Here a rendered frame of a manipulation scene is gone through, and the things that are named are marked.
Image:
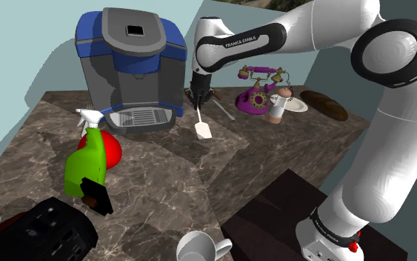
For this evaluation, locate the black boxy appliance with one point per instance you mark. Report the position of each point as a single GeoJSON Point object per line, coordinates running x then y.
{"type": "Point", "coordinates": [42, 235]}

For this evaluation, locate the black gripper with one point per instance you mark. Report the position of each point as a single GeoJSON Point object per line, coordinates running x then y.
{"type": "Point", "coordinates": [201, 84]}

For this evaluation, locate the green spray bottle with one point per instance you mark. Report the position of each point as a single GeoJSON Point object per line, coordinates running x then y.
{"type": "Point", "coordinates": [85, 166]}

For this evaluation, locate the white and tan pepper mill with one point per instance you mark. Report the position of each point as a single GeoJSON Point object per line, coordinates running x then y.
{"type": "Point", "coordinates": [278, 108]}

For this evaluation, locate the brown bread loaf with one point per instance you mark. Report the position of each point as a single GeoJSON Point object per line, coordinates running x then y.
{"type": "Point", "coordinates": [325, 105]}

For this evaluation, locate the white plate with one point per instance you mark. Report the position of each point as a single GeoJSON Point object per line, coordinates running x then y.
{"type": "Point", "coordinates": [297, 105]}

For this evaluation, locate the dark robot stand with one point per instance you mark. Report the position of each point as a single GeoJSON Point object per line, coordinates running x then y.
{"type": "Point", "coordinates": [266, 217]}

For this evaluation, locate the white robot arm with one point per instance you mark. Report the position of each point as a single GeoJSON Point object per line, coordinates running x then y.
{"type": "Point", "coordinates": [385, 173]}

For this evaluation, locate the red ball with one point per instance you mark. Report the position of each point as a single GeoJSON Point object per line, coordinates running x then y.
{"type": "Point", "coordinates": [113, 153]}

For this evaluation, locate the purple vintage telephone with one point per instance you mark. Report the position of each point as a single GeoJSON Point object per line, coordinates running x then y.
{"type": "Point", "coordinates": [253, 101]}

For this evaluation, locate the white mug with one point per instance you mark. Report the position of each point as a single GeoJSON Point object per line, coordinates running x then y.
{"type": "Point", "coordinates": [193, 249]}

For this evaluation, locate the white spatula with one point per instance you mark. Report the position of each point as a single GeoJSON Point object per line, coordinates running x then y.
{"type": "Point", "coordinates": [203, 130]}

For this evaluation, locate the blue and grey coffee machine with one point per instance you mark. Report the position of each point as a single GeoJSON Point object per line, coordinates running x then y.
{"type": "Point", "coordinates": [139, 79]}

